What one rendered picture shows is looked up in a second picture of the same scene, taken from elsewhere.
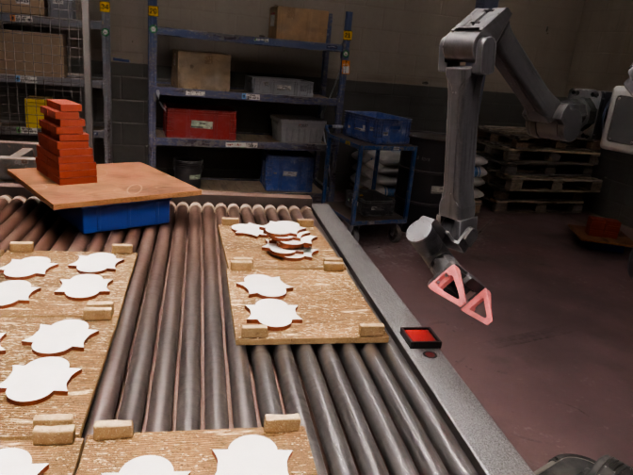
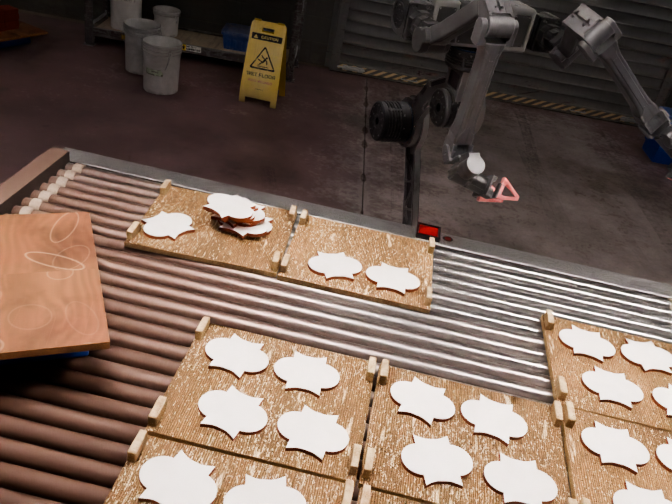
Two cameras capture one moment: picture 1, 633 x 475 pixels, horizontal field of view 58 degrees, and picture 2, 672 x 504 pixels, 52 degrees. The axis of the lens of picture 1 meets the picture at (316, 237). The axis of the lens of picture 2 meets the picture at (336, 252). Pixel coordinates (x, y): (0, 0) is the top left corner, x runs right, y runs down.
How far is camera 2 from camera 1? 1.96 m
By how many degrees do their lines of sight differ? 68
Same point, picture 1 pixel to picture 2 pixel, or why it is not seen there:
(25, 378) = (495, 425)
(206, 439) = (559, 354)
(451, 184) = (472, 122)
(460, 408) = (511, 256)
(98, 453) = (576, 400)
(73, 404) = (523, 406)
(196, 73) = not seen: outside the picture
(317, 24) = not seen: outside the picture
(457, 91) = (493, 60)
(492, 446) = (546, 262)
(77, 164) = not seen: outside the picture
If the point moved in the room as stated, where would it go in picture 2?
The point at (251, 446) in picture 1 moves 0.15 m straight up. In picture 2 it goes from (570, 338) to (591, 291)
